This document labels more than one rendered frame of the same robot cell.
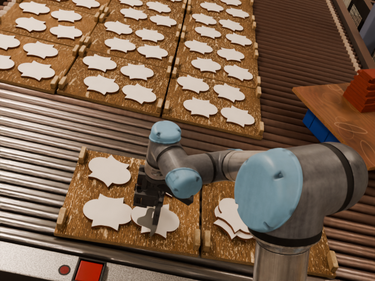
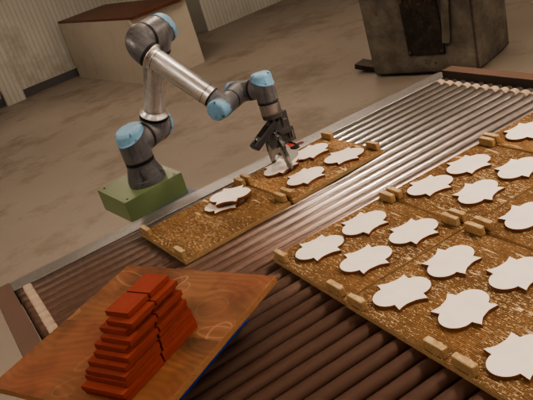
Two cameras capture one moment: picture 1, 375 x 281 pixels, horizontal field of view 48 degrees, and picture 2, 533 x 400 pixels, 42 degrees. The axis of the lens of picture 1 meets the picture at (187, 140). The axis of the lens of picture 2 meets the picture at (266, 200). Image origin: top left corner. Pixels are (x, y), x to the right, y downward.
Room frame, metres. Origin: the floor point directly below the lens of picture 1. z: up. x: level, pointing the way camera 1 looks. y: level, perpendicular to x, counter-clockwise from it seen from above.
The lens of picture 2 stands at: (3.04, -0.82, 1.88)
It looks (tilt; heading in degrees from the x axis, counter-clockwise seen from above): 24 degrees down; 161
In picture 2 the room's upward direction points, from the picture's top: 17 degrees counter-clockwise
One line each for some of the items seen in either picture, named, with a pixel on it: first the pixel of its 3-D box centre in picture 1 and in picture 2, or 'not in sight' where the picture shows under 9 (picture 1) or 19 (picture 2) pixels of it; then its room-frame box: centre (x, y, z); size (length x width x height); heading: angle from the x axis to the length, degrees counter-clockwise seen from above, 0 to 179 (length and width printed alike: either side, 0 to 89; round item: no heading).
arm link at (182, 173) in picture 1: (185, 172); (238, 93); (0.74, -0.02, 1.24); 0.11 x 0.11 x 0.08; 35
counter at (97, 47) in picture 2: not in sight; (127, 40); (-6.93, 1.29, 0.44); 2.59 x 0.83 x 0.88; 11
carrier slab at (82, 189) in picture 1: (135, 198); (309, 167); (0.89, 0.11, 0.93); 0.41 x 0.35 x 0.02; 98
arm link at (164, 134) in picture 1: (164, 145); (263, 87); (0.81, 0.05, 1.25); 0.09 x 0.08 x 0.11; 35
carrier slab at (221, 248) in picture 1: (263, 219); (214, 219); (0.95, -0.31, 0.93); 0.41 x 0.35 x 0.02; 98
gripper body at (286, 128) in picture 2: (152, 185); (278, 128); (0.81, 0.06, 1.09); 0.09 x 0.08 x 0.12; 98
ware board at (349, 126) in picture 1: (371, 119); (137, 332); (1.57, -0.73, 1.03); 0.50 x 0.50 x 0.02; 34
